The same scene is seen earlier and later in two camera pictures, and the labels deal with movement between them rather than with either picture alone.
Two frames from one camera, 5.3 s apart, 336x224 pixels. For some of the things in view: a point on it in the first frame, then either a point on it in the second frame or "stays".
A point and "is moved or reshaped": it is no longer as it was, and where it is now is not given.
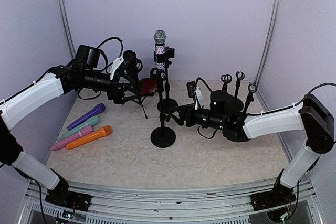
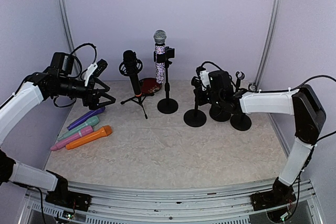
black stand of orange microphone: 162,137 is moved or reshaped
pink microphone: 87,130 stays
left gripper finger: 132,82 to 102,84
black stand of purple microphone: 238,83 stays
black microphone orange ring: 129,59 stays
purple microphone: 100,109 stays
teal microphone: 92,121 stays
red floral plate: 149,86 stays
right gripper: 183,110 to 201,99
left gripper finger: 127,98 to 101,105
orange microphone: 102,132 stays
